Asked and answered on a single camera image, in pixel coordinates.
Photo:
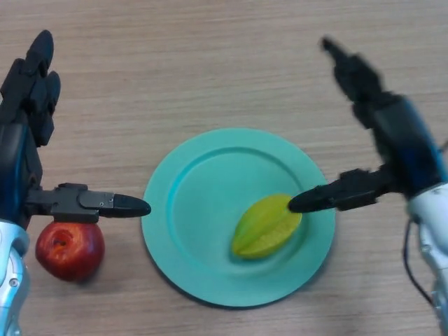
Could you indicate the green round plate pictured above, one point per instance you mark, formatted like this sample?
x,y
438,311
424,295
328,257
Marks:
x,y
210,217

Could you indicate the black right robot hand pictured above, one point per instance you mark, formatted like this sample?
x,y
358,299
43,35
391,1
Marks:
x,y
402,140

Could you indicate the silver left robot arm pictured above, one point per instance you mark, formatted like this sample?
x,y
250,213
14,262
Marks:
x,y
12,276

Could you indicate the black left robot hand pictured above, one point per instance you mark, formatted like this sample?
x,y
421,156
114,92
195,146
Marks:
x,y
17,150

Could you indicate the red apple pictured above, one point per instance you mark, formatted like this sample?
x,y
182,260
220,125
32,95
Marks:
x,y
70,250

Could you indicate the yellow starfruit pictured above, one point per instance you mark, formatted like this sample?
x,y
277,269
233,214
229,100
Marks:
x,y
264,231

